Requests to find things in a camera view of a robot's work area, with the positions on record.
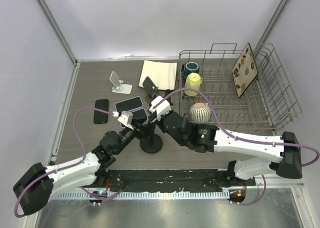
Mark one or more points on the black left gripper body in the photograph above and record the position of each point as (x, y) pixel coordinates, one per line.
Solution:
(139, 134)

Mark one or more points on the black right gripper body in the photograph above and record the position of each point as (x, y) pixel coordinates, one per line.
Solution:
(182, 142)

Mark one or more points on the lilac case phone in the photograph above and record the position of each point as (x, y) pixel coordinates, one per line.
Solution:
(140, 115)
(129, 104)

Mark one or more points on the black phone stand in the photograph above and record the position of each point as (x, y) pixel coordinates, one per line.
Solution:
(151, 142)

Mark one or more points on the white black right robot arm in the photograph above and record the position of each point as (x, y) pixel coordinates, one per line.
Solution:
(278, 155)

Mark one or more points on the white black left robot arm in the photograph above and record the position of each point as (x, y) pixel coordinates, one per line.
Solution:
(39, 184)

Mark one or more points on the wooden base phone stand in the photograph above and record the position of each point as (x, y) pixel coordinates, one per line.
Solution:
(151, 90)

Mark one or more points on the silver folding phone stand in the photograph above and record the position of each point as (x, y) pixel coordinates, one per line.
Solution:
(118, 85)

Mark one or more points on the striped white grey mug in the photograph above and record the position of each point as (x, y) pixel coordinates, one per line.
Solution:
(200, 112)

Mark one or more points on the yellow faceted mug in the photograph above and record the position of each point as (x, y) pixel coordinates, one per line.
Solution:
(194, 81)

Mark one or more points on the cream square plate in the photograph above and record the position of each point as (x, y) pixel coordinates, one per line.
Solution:
(162, 74)

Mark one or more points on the dark green mug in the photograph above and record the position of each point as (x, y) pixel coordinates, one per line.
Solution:
(190, 67)

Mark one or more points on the floral square plate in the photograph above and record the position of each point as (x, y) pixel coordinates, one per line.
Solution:
(244, 71)

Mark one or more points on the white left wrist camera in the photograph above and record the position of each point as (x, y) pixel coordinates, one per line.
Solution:
(125, 118)

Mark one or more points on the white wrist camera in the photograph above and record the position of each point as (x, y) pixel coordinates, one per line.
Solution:
(158, 108)
(125, 118)

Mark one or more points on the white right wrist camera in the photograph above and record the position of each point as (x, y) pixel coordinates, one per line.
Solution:
(158, 108)

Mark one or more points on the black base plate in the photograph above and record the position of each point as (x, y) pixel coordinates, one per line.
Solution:
(168, 181)

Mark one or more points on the white slotted cable duct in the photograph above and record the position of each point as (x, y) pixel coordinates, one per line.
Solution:
(81, 195)

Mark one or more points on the grey wire dish rack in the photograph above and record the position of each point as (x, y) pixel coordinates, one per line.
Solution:
(250, 90)

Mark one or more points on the aluminium corner frame post left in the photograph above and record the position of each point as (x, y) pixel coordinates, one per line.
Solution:
(55, 27)

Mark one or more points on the aluminium corner frame post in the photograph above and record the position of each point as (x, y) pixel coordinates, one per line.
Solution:
(55, 27)
(272, 23)

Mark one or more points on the aluminium corner frame post right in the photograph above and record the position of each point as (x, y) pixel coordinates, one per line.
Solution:
(272, 23)

